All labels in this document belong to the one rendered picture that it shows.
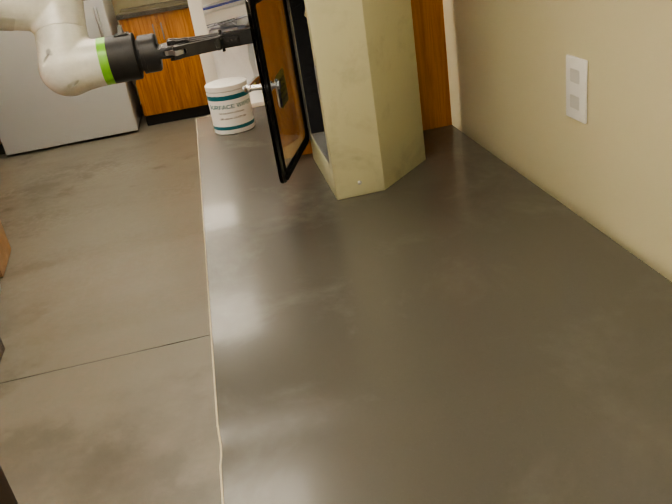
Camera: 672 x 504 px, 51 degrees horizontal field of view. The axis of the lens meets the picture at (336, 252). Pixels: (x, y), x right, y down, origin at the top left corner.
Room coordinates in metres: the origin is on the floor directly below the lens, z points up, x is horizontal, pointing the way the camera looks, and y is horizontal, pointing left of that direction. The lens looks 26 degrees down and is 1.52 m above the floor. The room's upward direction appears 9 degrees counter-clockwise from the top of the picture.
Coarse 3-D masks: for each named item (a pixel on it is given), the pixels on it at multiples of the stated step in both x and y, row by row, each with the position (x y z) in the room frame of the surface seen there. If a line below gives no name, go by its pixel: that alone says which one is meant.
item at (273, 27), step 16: (272, 0) 1.64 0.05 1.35; (272, 16) 1.62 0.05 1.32; (272, 32) 1.59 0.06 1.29; (256, 48) 1.46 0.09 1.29; (272, 48) 1.57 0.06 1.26; (288, 48) 1.71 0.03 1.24; (272, 64) 1.55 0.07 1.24; (288, 64) 1.68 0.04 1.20; (272, 80) 1.52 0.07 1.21; (288, 80) 1.66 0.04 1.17; (288, 96) 1.63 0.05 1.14; (288, 112) 1.61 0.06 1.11; (272, 128) 1.46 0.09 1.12; (288, 128) 1.58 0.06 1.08; (304, 128) 1.73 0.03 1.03; (288, 144) 1.56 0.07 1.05; (288, 160) 1.53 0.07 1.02
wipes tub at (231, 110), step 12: (216, 84) 2.17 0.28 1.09; (228, 84) 2.15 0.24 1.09; (240, 84) 2.15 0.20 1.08; (216, 96) 2.14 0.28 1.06; (228, 96) 2.13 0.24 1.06; (240, 96) 2.14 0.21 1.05; (216, 108) 2.14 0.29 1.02; (228, 108) 2.13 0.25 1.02; (240, 108) 2.14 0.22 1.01; (216, 120) 2.15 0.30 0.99; (228, 120) 2.13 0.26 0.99; (240, 120) 2.14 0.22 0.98; (252, 120) 2.17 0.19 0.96; (216, 132) 2.17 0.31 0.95; (228, 132) 2.13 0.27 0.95; (240, 132) 2.14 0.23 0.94
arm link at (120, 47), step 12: (108, 36) 1.47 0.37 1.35; (120, 36) 1.46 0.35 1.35; (132, 36) 1.46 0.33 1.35; (108, 48) 1.43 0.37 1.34; (120, 48) 1.43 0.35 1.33; (132, 48) 1.43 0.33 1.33; (108, 60) 1.42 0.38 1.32; (120, 60) 1.43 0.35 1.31; (132, 60) 1.43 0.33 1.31; (120, 72) 1.43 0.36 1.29; (132, 72) 1.43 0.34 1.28
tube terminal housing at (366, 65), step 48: (288, 0) 1.74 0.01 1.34; (336, 0) 1.46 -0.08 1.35; (384, 0) 1.53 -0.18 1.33; (336, 48) 1.46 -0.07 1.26; (384, 48) 1.51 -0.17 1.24; (336, 96) 1.45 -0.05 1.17; (384, 96) 1.50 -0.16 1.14; (336, 144) 1.45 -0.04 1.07; (384, 144) 1.48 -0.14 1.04; (336, 192) 1.45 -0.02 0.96
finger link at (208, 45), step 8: (200, 40) 1.46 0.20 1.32; (208, 40) 1.45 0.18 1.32; (176, 48) 1.42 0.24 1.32; (184, 48) 1.43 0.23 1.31; (192, 48) 1.44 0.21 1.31; (200, 48) 1.45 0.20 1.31; (208, 48) 1.45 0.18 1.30; (216, 48) 1.46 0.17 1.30; (176, 56) 1.42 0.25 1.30; (184, 56) 1.43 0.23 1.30
